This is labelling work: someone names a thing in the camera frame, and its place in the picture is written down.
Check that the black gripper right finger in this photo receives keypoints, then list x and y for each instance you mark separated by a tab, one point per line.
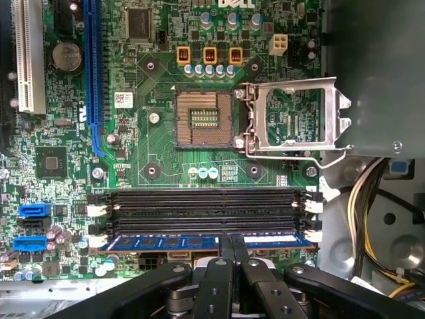
265	292

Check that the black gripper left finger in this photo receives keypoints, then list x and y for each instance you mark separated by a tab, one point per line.
216	292

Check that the RAM slot black clips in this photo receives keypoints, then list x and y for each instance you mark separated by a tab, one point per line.
206	222
206	194

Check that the RAM slot white clips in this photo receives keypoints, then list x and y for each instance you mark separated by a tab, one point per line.
206	206
98	241

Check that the green motherboard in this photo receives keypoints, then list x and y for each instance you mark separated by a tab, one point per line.
159	139

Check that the CPU socket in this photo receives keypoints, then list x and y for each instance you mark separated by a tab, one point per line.
204	118

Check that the blue SATA connector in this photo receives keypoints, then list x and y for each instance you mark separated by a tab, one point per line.
30	244
36	211

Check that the black SATA connector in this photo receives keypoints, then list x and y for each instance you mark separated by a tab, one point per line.
33	225

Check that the black chipset chip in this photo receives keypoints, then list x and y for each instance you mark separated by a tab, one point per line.
51	163

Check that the metal socket cover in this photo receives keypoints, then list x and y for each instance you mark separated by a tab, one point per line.
308	83

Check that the yellow framed inductor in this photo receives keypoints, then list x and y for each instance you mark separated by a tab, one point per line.
236	56
183	56
210	56

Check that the grey power supply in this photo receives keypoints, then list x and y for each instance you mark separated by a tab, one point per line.
382	83

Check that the white four-pin power connector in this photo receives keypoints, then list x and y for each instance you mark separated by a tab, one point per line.
278	44

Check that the blue expansion slot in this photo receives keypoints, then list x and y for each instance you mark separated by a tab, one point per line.
93	66

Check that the silver coin battery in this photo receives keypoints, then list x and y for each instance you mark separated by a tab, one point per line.
67	56

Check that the black controller chip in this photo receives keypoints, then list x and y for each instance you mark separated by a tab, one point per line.
140	24

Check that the white expansion slot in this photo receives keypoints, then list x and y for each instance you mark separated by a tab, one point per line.
30	66

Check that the long black expansion slot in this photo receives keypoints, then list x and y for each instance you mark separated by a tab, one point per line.
5	83

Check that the short black expansion slot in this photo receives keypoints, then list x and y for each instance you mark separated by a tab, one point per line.
63	16

